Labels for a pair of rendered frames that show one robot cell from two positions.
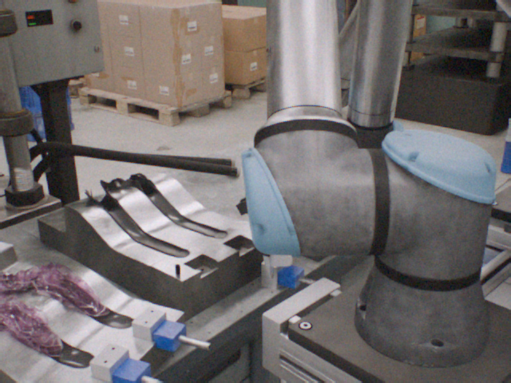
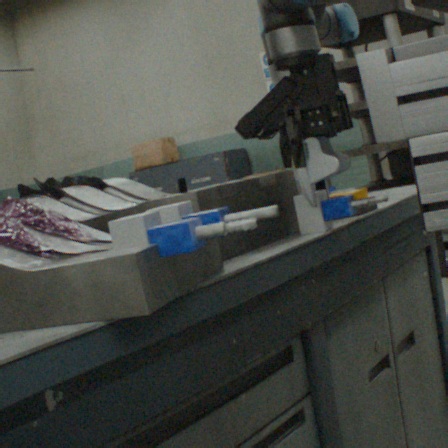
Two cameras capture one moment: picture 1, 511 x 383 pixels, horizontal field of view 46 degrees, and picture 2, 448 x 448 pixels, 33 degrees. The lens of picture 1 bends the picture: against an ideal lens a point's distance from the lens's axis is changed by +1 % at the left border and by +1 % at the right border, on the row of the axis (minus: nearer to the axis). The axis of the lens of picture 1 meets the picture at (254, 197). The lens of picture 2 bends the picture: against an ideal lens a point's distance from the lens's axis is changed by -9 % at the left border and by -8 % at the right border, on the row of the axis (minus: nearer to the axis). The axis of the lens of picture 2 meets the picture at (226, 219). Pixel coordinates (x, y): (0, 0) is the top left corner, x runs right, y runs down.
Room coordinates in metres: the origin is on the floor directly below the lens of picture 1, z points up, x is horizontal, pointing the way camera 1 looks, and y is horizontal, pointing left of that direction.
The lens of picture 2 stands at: (-0.03, 0.27, 0.90)
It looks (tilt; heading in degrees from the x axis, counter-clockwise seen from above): 3 degrees down; 350
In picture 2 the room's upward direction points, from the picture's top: 12 degrees counter-clockwise
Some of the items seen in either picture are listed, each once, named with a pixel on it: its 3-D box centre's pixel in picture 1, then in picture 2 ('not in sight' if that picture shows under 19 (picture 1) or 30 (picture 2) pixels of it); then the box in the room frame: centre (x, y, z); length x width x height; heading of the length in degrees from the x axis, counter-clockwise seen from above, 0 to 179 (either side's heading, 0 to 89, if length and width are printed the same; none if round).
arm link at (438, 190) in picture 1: (427, 198); not in sight; (0.60, -0.19, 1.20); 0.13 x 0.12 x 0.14; 90
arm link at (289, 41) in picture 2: not in sight; (294, 45); (1.07, -0.07, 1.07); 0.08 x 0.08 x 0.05
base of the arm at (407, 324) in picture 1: (423, 290); not in sight; (0.60, -0.20, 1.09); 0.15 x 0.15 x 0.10
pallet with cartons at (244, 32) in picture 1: (218, 48); not in sight; (6.33, 0.36, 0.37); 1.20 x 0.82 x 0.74; 57
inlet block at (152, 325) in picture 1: (174, 337); (216, 222); (0.83, 0.13, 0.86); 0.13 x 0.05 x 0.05; 66
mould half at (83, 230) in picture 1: (149, 227); (109, 222); (1.21, 0.23, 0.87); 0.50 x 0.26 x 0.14; 49
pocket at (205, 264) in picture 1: (201, 270); (213, 201); (1.01, 0.10, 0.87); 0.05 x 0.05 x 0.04; 49
